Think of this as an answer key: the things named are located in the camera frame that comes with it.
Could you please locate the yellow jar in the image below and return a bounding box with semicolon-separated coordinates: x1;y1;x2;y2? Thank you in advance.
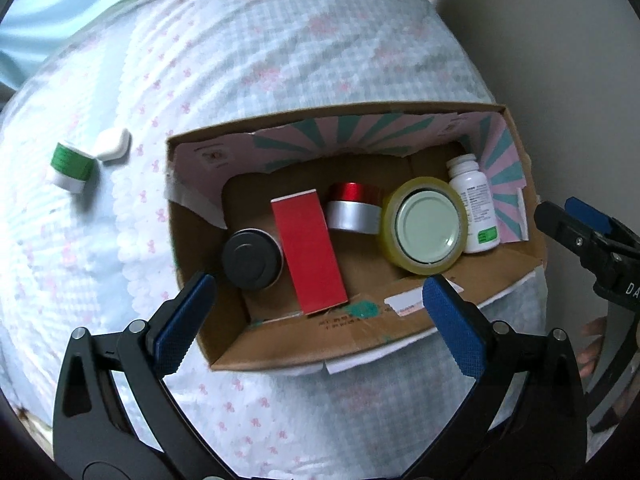
380;177;470;276

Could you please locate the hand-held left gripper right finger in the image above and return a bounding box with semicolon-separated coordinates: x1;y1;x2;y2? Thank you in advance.
420;274;587;480

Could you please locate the red lid silver jar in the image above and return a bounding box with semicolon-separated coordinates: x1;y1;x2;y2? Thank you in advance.
325;182;384;235

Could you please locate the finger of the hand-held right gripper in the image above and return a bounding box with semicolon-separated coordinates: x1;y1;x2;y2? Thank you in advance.
564;196;640;254
533;201;602;262

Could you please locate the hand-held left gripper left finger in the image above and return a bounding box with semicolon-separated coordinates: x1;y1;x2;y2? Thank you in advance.
52;271;227;480

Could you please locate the light blue hanging cloth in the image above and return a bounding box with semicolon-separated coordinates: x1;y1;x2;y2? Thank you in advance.
0;0;216;107

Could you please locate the white pill bottle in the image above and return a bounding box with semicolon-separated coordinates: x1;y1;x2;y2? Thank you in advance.
445;153;501;255

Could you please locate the checked floral bed sheet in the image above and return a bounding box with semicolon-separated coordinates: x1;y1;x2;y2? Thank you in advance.
0;0;551;480

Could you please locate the green lid white jar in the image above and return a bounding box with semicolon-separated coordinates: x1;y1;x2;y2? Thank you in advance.
48;140;96;195

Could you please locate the cardboard box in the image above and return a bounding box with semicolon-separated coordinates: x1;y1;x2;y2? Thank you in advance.
165;102;549;373

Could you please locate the red rectangular box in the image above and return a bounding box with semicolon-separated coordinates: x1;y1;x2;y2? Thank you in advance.
270;188;350;317

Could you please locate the person's right hand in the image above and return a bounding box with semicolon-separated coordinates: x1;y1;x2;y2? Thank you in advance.
575;317;609;377

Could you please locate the dark grey lid can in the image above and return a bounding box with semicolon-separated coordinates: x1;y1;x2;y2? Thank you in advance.
222;228;286;292

